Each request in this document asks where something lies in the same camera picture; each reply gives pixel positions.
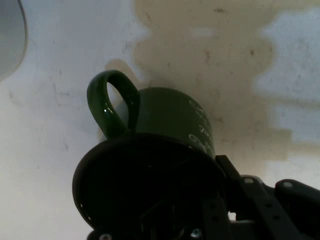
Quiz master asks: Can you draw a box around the green mug with white print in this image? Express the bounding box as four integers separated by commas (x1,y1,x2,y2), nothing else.
71,69,227,240

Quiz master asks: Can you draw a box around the white ceramic mug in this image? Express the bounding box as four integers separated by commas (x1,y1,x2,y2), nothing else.
0,0,29,81

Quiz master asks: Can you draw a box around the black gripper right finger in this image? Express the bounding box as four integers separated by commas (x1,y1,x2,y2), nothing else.
202,154,320,240

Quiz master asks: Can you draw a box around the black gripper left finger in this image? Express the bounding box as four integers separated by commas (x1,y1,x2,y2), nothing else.
138,158,202,240

